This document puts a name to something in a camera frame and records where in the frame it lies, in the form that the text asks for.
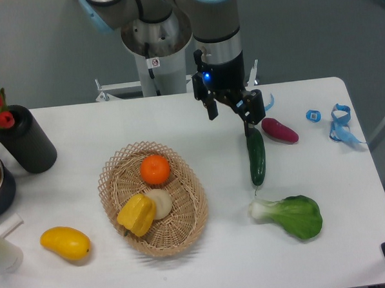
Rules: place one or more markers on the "orange fruit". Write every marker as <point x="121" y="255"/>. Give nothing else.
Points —
<point x="155" y="169"/>

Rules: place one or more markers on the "white plastic bottle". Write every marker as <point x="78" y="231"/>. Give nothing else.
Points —
<point x="11" y="256"/>

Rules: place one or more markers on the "black cylindrical vase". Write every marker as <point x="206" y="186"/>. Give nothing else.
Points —
<point x="27" y="142"/>

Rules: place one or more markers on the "white onion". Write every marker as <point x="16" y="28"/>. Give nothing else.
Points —
<point x="162" y="201"/>

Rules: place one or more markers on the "yellow bell pepper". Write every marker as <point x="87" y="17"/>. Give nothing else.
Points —
<point x="137" y="214"/>

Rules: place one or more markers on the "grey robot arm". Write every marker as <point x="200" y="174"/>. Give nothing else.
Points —
<point x="214" y="25"/>

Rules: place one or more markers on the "purple sweet potato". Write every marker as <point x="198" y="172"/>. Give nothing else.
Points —
<point x="278" y="131"/>

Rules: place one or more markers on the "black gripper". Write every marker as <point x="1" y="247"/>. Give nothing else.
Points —
<point x="226" y="81"/>

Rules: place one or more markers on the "woven wicker basket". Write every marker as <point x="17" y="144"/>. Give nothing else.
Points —
<point x="181" y="204"/>

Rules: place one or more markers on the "green bok choy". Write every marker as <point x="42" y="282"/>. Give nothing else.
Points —
<point x="299" y="216"/>

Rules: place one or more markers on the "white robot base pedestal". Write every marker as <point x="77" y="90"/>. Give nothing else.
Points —
<point x="159" y="53"/>

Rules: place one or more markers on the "yellow mango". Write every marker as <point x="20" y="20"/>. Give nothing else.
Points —
<point x="66" y="242"/>

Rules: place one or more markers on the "green cucumber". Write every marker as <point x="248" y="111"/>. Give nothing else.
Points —
<point x="257" y="155"/>

